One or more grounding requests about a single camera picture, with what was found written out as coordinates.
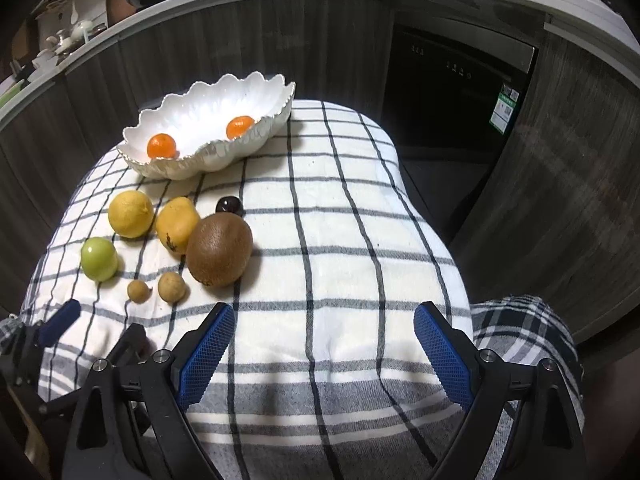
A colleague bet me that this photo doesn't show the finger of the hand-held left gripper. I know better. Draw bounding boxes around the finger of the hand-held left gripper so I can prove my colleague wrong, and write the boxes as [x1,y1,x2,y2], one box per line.
[107,324,148,366]
[37,299,82,348]

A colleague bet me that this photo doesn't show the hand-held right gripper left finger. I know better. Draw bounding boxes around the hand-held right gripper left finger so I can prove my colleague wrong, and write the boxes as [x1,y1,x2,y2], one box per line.
[62,302,236,480]

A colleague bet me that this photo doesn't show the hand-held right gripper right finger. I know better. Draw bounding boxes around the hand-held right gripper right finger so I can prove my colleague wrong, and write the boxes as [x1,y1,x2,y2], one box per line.
[414,301,587,480]

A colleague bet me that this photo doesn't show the small green apple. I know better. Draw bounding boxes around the small green apple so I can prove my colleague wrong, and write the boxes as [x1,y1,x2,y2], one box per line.
[81,237,119,282]

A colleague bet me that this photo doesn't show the brown kiwi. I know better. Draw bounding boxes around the brown kiwi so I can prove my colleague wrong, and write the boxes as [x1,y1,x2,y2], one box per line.
[186,213,254,289]

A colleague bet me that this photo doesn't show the yellow mango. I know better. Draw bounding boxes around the yellow mango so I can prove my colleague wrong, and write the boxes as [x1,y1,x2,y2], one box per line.
[155,197,202,256]

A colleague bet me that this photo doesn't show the yellow lemon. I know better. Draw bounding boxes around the yellow lemon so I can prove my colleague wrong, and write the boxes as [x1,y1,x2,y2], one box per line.
[108,190,155,239]

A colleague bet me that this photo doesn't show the dark purple plum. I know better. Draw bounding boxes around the dark purple plum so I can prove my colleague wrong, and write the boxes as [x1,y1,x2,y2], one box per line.
[215,196,245,218]

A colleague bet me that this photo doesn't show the white scalloped bowl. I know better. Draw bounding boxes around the white scalloped bowl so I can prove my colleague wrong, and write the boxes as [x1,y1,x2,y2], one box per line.
[116,73,297,180]

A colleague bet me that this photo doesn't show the person's plaid trouser leg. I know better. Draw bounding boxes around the person's plaid trouser leg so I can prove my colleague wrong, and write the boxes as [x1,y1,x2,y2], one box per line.
[470,295,586,480]

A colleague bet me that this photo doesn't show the white black checked cloth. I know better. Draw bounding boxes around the white black checked cloth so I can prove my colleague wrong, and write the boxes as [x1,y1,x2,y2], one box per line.
[19,100,476,480]

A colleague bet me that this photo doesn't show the orange tangerine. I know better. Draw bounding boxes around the orange tangerine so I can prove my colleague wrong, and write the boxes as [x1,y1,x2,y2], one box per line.
[225,115,257,141]
[146,133,178,160]

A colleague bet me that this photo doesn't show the white countertop appliance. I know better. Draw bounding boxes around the white countertop appliance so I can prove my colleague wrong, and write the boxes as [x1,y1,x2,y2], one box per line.
[35,0,81,36]

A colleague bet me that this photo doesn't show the dark wood kitchen cabinets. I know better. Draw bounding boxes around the dark wood kitchen cabinets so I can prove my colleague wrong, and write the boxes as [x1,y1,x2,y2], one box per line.
[0,0,640,361]

